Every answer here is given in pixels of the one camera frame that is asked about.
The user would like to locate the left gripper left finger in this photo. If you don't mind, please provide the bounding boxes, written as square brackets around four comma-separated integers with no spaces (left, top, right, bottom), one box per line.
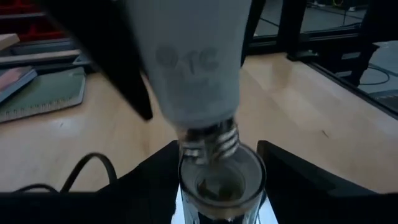
[0,140,180,224]

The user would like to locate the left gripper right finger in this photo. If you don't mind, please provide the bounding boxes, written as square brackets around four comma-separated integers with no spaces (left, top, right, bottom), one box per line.
[256,140,398,224]

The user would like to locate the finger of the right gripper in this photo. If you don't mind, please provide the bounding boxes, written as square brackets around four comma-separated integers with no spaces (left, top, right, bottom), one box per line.
[40,0,154,121]

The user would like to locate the white lightbulb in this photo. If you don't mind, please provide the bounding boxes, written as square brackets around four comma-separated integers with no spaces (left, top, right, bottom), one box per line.
[124,0,253,166]

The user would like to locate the green spiral notebook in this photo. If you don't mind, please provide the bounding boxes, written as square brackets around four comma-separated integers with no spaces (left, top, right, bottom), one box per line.
[0,67,87,124]

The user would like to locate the book with sunset cover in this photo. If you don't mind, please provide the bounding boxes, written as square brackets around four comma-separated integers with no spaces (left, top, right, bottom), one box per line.
[0,65,38,103]

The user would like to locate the black lamp power cord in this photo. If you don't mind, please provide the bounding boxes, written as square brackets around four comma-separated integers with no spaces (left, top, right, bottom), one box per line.
[14,152,118,194]

